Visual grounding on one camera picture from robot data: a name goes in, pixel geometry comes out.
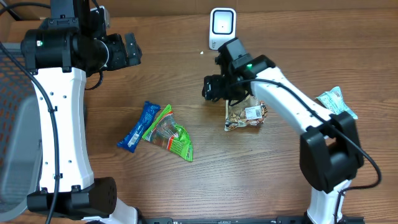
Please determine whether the beige snack bag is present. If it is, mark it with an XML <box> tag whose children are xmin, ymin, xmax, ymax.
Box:
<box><xmin>224</xmin><ymin>95</ymin><xmax>268</xmax><ymax>131</ymax></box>

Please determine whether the blue snack bar wrapper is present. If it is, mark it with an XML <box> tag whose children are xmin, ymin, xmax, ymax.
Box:
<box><xmin>117</xmin><ymin>101</ymin><xmax>160</xmax><ymax>152</ymax></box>

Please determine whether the green snack bag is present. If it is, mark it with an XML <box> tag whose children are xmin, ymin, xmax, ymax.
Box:
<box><xmin>142</xmin><ymin>105</ymin><xmax>193</xmax><ymax>162</ymax></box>

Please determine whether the teal snack packet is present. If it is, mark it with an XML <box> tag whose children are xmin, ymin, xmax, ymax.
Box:
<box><xmin>317</xmin><ymin>86</ymin><xmax>358</xmax><ymax>119</ymax></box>

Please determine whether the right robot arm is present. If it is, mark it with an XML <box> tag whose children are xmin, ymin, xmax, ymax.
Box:
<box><xmin>202</xmin><ymin>38</ymin><xmax>364</xmax><ymax>223</ymax></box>

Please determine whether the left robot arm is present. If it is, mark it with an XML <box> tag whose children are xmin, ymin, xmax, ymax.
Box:
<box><xmin>21</xmin><ymin>1</ymin><xmax>142</xmax><ymax>224</ymax></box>

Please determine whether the white barcode scanner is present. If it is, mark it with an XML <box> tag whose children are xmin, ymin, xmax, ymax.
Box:
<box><xmin>209</xmin><ymin>7</ymin><xmax>236</xmax><ymax>50</ymax></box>

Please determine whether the grey plastic shopping basket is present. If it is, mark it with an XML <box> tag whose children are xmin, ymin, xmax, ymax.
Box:
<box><xmin>1</xmin><ymin>53</ymin><xmax>42</xmax><ymax>222</ymax></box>

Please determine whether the cardboard box wall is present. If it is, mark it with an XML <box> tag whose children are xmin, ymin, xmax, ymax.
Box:
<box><xmin>0</xmin><ymin>0</ymin><xmax>398</xmax><ymax>22</ymax></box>

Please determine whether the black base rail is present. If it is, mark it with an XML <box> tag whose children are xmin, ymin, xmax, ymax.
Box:
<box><xmin>139</xmin><ymin>216</ymin><xmax>364</xmax><ymax>224</ymax></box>

